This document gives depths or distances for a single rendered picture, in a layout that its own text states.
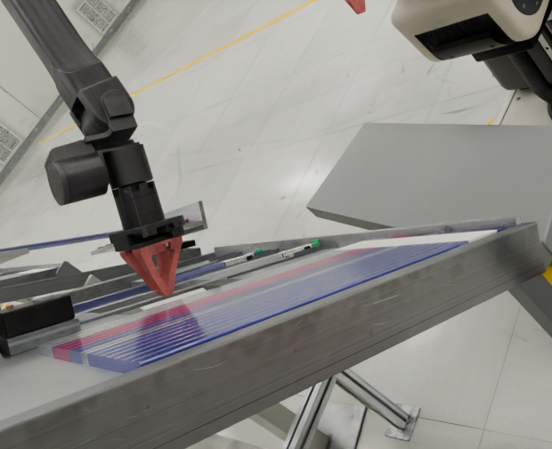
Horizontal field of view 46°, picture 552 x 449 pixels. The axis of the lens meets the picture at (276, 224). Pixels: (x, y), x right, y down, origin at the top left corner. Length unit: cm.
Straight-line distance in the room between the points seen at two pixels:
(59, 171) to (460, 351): 121
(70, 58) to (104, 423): 57
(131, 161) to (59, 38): 19
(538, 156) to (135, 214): 63
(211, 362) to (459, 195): 73
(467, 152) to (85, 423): 90
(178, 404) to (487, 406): 124
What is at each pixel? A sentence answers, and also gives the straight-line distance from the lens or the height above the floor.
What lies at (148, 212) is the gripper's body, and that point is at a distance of 86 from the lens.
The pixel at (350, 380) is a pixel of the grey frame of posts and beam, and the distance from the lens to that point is 158.
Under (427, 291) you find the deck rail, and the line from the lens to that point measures 66.
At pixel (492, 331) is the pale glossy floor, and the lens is 175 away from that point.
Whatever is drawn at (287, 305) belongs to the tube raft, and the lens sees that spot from 59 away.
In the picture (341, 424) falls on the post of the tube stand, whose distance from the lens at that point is 188.
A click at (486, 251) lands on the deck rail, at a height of 79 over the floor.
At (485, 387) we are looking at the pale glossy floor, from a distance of 168.
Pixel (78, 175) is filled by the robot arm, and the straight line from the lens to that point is 84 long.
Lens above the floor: 129
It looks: 28 degrees down
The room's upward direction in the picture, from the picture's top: 49 degrees counter-clockwise
